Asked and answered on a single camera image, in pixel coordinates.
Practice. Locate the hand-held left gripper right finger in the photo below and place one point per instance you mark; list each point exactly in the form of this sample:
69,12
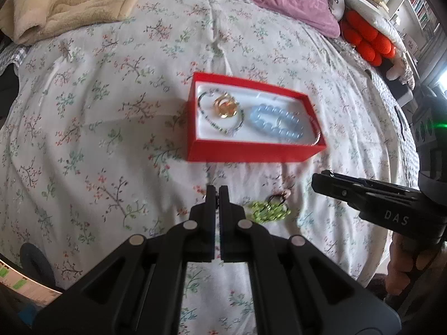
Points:
232,230

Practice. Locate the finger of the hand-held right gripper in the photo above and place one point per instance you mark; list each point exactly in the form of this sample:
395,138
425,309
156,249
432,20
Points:
394,218
363,186

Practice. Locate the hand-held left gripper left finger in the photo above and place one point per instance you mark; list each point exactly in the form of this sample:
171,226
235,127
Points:
200,230

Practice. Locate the red cardboard box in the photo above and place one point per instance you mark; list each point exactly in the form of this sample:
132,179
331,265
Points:
251,146

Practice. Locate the person's right hand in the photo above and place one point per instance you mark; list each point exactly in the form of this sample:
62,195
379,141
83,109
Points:
405,265

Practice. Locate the orange plush toy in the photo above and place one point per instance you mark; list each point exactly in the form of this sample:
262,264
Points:
366,42

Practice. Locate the floral bedsheet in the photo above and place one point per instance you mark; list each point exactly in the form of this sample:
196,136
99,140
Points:
104,146

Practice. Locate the white bookshelf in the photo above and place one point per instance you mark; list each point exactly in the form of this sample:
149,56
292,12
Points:
420,14

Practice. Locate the white quilted pillow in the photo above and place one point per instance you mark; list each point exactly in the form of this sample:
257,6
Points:
370,7

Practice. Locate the black round object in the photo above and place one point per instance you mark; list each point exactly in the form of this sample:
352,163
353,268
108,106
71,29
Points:
36,265

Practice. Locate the smartphone with lit screen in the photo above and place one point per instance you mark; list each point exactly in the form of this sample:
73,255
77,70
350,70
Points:
24,284

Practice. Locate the dark grey clothing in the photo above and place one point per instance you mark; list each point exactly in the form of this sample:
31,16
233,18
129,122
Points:
7,90

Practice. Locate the checkered cloth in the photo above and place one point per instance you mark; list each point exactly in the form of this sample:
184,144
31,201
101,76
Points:
12,59

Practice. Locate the beige fleece blanket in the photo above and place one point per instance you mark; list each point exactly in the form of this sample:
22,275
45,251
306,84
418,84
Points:
70,0

